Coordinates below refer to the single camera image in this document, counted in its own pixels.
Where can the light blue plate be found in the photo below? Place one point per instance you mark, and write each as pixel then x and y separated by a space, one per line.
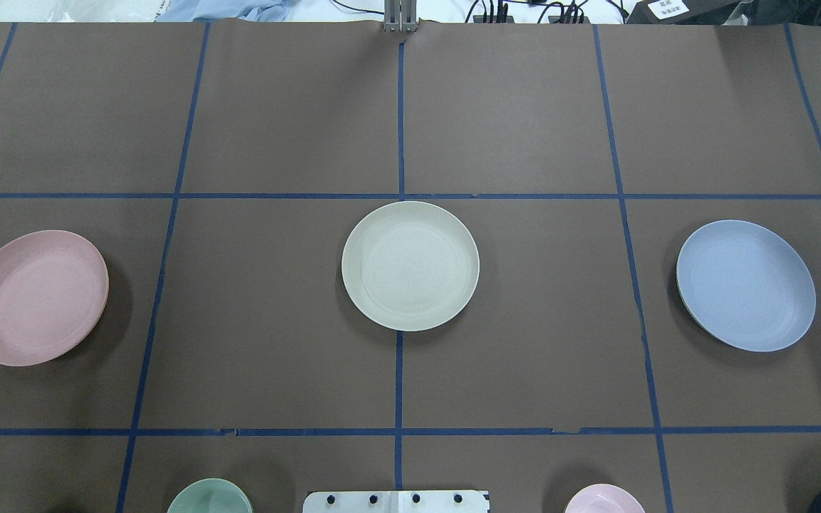
pixel 746 286

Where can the pink plate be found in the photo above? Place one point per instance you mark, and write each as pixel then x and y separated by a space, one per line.
pixel 54 286

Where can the cream white plate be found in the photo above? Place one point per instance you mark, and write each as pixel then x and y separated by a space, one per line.
pixel 410 266

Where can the pink bowl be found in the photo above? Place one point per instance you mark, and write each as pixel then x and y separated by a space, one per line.
pixel 603 498

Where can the green bowl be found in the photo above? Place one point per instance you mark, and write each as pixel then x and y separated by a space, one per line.
pixel 211 495

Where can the light blue cloth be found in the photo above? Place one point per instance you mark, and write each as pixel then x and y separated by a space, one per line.
pixel 201 11

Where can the aluminium frame post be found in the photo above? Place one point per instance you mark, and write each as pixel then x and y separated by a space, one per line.
pixel 400 16

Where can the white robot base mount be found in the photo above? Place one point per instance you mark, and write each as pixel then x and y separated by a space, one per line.
pixel 465 500

